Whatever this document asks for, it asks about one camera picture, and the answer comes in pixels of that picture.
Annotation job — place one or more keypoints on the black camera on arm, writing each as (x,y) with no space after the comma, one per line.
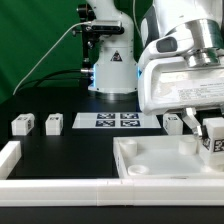
(105,27)

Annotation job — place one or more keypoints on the white obstacle fence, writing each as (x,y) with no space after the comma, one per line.
(101,192)

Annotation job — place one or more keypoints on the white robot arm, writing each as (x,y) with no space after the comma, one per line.
(192,29)

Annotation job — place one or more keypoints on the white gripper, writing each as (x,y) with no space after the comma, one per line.
(168,84)

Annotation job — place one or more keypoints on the white square tabletop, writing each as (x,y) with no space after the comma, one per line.
(161,157)

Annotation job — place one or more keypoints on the white fiducial marker sheet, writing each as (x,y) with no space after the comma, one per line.
(115,120)

